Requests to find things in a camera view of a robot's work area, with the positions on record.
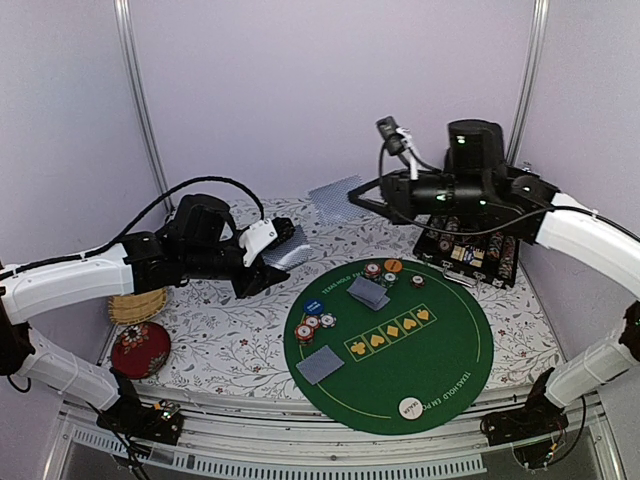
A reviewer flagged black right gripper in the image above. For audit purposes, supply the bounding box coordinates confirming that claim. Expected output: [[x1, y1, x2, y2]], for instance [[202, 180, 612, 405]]
[[350, 167, 490, 223]]

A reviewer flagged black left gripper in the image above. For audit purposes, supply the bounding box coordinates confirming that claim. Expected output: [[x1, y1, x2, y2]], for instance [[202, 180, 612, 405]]
[[184, 229, 291, 299]]

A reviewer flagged blue playing card deck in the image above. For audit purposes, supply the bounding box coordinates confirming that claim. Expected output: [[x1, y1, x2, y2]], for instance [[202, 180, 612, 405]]
[[262, 225, 312, 271]]

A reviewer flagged face-down card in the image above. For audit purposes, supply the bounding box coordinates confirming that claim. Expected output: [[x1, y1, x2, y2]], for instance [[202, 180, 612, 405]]
[[308, 175, 367, 226], [356, 288, 390, 311], [296, 345, 345, 385], [347, 276, 386, 303]]

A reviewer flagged blue blind button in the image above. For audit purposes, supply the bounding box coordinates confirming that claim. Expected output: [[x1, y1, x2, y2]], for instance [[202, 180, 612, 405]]
[[303, 299, 325, 316]]

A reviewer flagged orange blind button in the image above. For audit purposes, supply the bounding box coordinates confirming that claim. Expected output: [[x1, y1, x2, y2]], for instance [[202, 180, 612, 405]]
[[383, 258, 403, 273]]

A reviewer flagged single red five chip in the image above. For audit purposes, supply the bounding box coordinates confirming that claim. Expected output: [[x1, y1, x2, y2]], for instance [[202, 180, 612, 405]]
[[303, 316, 321, 330]]

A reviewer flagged green white chip stack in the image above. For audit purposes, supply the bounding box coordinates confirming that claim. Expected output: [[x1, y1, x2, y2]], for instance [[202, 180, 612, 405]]
[[379, 271, 398, 288]]

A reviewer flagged dark maroon chip stack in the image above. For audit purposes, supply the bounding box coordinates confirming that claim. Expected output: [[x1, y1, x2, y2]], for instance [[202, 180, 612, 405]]
[[410, 274, 426, 288]]

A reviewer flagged white dealer button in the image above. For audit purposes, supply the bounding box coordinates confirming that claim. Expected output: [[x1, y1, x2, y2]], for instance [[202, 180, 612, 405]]
[[398, 397, 425, 421]]

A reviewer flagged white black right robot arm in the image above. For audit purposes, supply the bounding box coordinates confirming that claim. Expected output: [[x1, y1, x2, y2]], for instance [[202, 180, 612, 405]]
[[348, 116, 639, 445]]

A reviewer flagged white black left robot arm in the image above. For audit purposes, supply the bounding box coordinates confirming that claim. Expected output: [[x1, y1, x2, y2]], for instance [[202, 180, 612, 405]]
[[1, 194, 295, 444]]

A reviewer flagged floral white table cloth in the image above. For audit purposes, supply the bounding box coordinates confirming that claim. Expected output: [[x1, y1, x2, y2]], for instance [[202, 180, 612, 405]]
[[144, 199, 563, 400]]

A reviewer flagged black poker chip case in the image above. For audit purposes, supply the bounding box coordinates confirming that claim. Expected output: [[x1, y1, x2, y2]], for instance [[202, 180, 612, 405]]
[[413, 162, 542, 289]]

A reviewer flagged woven bamboo basket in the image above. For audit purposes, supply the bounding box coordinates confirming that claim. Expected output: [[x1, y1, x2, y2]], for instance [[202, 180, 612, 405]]
[[108, 289, 167, 326]]

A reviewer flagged round green poker mat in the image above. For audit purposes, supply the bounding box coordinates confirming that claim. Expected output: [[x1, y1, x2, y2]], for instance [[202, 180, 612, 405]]
[[284, 260, 494, 435]]

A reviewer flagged red floral round cushion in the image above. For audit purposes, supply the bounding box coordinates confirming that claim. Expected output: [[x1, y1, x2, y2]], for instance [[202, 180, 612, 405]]
[[110, 322, 171, 380]]

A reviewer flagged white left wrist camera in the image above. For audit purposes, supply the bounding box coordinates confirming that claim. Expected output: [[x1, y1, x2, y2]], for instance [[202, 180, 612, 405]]
[[238, 217, 295, 267]]

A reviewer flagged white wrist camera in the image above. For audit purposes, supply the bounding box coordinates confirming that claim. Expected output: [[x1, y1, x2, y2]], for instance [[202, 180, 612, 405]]
[[238, 217, 295, 267], [376, 116, 423, 181]]

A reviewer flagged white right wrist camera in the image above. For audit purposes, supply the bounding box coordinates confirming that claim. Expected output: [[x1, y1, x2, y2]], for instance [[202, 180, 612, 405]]
[[376, 116, 423, 181]]

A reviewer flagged right aluminium frame post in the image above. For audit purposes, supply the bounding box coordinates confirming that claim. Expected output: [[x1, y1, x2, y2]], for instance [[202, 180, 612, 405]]
[[506, 0, 550, 166]]

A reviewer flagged aluminium frame post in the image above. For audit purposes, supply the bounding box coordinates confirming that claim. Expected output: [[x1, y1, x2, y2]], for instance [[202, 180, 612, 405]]
[[113, 0, 169, 193], [506, 0, 550, 166]]

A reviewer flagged left aluminium frame post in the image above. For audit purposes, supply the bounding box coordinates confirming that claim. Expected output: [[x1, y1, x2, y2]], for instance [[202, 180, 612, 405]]
[[113, 0, 169, 193]]

